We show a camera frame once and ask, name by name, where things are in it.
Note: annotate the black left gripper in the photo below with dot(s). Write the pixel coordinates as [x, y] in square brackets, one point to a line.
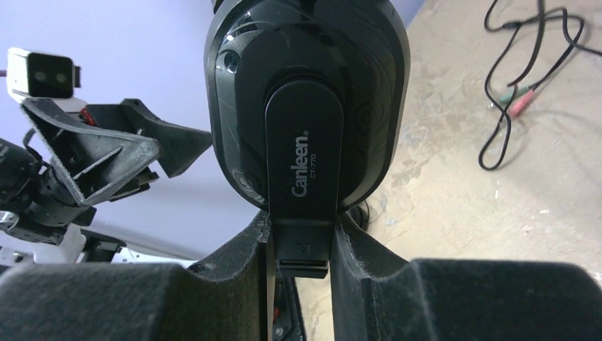
[89, 165]

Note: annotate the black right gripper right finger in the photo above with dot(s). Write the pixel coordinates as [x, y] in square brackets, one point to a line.
[377, 295]

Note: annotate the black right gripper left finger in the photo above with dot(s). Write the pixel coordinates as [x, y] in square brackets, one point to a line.
[227, 295]

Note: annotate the black headband headset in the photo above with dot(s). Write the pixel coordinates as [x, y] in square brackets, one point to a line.
[305, 101]

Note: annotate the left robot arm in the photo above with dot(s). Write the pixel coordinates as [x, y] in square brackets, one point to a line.
[78, 243]

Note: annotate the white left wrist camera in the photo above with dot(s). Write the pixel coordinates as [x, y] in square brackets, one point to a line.
[31, 74]

